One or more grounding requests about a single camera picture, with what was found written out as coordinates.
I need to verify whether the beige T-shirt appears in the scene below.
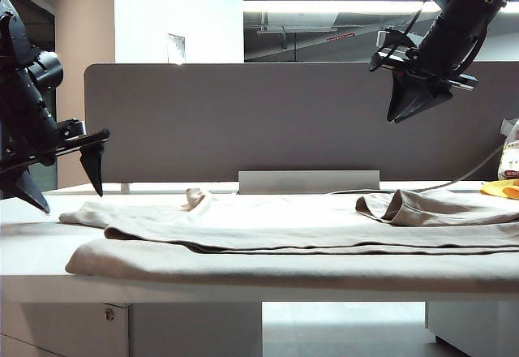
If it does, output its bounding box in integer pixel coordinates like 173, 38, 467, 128
58, 187, 519, 284

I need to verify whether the grey cable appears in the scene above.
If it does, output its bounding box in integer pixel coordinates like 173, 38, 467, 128
330, 148, 504, 195

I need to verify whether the yellow cloth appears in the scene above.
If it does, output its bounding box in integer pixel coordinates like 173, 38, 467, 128
480, 178, 519, 200

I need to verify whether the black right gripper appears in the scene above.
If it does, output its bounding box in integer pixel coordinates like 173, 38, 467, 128
368, 46, 478, 123

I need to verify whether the white drawer cabinet with lock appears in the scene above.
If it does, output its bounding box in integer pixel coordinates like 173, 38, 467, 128
0, 302, 264, 357

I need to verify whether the white wall switch plate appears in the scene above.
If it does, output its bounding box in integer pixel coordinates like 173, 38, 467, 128
167, 33, 187, 66

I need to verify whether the long ceiling light strip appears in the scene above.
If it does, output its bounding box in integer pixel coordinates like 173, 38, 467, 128
242, 0, 519, 15

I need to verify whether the white printed snack bag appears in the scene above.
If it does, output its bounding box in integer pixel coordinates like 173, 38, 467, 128
496, 118, 519, 183

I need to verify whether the grey desk partition panel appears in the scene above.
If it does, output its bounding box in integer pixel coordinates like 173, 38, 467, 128
84, 62, 519, 183

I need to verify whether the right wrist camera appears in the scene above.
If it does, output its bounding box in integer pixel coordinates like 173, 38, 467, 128
375, 27, 407, 49

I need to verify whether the grey cable box flap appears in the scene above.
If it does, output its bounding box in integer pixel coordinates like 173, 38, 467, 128
238, 170, 381, 195

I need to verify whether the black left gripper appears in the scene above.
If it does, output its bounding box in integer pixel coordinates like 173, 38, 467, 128
0, 129, 110, 215

